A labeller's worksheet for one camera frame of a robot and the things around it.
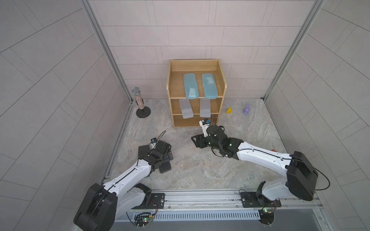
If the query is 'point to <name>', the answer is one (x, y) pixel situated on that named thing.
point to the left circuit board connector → (142, 219)
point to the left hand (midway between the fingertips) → (166, 154)
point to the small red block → (273, 150)
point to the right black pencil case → (165, 167)
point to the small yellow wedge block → (229, 110)
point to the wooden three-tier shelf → (176, 89)
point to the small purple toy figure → (246, 110)
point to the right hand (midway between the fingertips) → (194, 138)
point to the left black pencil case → (143, 150)
